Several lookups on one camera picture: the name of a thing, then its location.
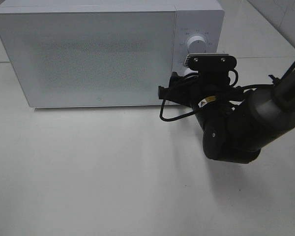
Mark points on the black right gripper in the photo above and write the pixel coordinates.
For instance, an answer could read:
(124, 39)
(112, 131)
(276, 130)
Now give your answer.
(208, 84)

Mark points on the white timer knob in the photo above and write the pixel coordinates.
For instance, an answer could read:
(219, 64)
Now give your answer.
(188, 72)

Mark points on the white microwave door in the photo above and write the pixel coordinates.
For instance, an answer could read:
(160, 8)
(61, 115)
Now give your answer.
(90, 59)

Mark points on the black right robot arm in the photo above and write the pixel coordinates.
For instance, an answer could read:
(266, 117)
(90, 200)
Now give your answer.
(237, 121)

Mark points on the upper white power knob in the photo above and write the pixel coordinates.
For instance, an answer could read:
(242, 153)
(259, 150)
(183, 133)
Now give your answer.
(196, 44)

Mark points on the white microwave oven body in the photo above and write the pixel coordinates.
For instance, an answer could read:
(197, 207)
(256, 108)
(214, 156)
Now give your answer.
(100, 53)

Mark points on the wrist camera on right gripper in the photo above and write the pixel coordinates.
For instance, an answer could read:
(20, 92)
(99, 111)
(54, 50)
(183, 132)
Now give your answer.
(210, 62)

